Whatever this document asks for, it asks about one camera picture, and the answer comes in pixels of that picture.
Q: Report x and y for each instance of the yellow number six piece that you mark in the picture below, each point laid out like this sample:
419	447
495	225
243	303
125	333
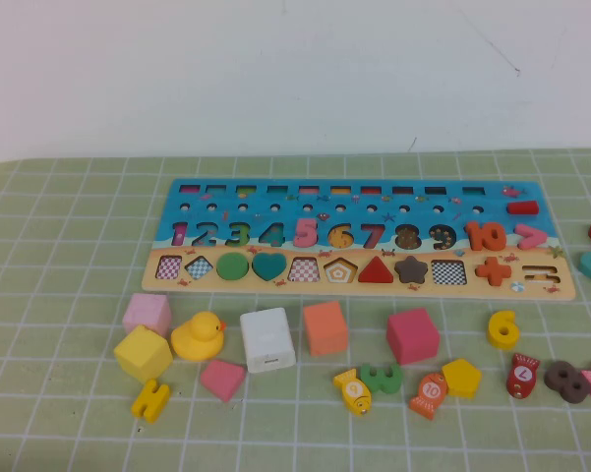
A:
499	319

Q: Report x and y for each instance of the pink number five piece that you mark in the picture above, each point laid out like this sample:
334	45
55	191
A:
309	220

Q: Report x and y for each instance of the blue beach wooden puzzle board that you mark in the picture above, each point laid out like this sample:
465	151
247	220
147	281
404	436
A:
285	209

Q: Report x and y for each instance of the teal heart piece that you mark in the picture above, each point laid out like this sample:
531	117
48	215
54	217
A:
268	265

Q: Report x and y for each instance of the green circle piece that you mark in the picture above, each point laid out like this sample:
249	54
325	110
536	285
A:
232	267

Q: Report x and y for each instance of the red triangle piece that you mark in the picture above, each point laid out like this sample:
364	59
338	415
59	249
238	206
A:
376	274

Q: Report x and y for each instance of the brown star piece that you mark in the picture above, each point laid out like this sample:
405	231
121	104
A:
412	269

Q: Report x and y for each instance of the pink trapezoid piece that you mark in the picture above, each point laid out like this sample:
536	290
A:
221	381

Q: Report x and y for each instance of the green number three piece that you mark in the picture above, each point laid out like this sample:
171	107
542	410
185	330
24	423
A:
383	386

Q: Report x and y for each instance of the orange number ten piece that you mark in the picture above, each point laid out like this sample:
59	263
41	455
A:
473	236

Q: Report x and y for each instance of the orange plus sign piece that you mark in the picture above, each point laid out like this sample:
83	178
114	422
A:
493	271

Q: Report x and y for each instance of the yellow pentagon piece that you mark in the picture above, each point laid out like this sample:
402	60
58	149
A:
462	378

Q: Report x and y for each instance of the yellow H-shaped piece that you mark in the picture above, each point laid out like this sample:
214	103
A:
150	400

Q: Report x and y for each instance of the red minus sign piece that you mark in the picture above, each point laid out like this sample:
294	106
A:
522	207

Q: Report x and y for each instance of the pink greater-than sign piece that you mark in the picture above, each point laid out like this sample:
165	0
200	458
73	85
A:
541	237

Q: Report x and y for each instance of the brown number eight piece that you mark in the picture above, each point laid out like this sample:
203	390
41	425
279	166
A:
569	382

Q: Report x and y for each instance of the orange wooden cube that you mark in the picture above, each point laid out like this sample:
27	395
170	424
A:
326	329

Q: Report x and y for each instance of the white charger block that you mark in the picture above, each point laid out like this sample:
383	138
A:
265	339

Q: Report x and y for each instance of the yellow rubber duck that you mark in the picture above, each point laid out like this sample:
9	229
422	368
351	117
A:
196	344

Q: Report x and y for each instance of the magenta wooden cube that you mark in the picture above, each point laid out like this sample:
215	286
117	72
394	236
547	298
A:
413	336

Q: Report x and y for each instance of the light pink wooden cube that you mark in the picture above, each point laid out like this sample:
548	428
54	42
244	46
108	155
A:
147	312

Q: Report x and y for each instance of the yellow wooden fish nine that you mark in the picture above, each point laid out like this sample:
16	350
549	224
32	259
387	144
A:
356	391

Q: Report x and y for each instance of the yellow wooden cube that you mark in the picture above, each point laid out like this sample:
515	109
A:
142	354

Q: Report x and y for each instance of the orange wooden fish ten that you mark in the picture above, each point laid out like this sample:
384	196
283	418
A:
430	393

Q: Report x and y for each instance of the green checked tablecloth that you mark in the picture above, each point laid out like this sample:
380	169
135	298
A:
54	246

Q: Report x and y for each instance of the red wooden fish seven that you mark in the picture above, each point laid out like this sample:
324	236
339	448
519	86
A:
521	376

